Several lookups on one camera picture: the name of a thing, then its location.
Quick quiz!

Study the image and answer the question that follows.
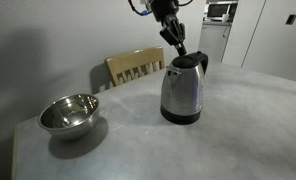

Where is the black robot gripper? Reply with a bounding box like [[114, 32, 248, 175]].
[[152, 0, 187, 56]]

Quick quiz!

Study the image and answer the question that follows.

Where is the stainless steel electric kettle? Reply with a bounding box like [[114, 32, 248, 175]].
[[160, 51, 208, 125]]

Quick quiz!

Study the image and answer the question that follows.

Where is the white refrigerator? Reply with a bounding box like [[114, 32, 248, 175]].
[[199, 22, 231, 62]]

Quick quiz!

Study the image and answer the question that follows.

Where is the microwave oven on fridge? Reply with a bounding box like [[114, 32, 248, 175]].
[[207, 2, 238, 22]]

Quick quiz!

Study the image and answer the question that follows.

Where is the wooden chair behind table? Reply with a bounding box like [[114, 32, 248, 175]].
[[105, 46, 165, 86]]

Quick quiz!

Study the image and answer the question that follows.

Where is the stainless steel mixing bowl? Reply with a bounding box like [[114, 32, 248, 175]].
[[37, 94, 100, 140]]

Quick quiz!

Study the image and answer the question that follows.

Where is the black wall switch plate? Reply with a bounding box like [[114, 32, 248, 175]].
[[285, 14, 296, 25]]

